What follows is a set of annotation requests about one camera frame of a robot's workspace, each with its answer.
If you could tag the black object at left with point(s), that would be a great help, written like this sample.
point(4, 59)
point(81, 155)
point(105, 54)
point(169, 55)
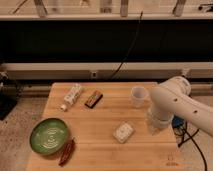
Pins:
point(7, 103)

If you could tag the wooden cutting board table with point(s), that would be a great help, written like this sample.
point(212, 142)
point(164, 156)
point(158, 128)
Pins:
point(92, 129)

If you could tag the blue object behind arm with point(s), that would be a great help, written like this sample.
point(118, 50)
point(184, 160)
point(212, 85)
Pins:
point(177, 121)

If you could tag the white plastic cup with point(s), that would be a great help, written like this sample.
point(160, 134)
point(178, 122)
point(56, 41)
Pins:
point(138, 96)

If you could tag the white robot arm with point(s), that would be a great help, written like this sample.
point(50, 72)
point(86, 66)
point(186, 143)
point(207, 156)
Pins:
point(171, 98)

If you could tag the red brown wrapped snack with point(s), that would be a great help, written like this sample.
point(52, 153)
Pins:
point(67, 152)

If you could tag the white rectangular box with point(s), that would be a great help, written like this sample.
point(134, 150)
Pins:
point(123, 132)

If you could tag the brown chocolate bar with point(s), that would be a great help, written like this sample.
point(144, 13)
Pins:
point(93, 99)

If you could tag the white patterned bottle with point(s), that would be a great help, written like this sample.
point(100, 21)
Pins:
point(71, 97)

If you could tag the green ceramic bowl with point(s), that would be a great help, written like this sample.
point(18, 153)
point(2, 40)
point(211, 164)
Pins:
point(49, 136)

